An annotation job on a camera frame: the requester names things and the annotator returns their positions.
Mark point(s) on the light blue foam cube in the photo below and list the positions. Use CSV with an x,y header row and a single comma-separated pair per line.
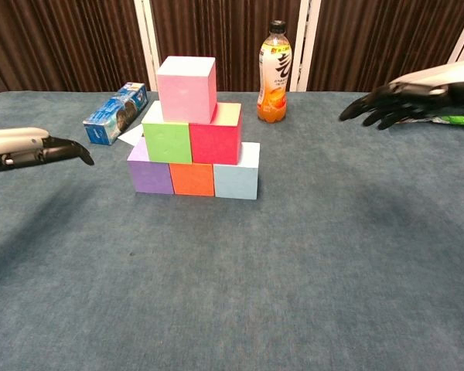
x,y
236,181

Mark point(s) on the orange drink bottle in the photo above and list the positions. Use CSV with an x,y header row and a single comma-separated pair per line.
x,y
272,96

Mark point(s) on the white paper sheet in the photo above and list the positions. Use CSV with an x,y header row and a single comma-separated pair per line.
x,y
133,136

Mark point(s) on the blue biscuit box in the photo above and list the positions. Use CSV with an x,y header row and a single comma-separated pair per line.
x,y
112,116

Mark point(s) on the orange green snack bag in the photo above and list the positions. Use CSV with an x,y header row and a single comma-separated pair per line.
x,y
458,120

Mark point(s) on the purple foam cube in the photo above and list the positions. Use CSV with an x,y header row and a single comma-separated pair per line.
x,y
151,178

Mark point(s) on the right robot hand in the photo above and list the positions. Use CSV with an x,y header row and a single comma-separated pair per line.
x,y
429,92

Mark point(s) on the red foam cube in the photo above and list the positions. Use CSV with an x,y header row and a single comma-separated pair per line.
x,y
214,145

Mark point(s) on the green foam cube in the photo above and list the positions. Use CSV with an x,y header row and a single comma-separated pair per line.
x,y
166,143

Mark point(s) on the pink cube with white face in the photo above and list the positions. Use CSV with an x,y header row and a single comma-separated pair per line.
x,y
185,96

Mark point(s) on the orange cube with yellow face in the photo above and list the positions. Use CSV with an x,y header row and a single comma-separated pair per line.
x,y
191,179

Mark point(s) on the dark brown pleated curtain panel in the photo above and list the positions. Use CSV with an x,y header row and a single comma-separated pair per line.
x,y
236,38
371,38
62,38

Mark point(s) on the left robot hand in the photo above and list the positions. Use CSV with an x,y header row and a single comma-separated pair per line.
x,y
19,148

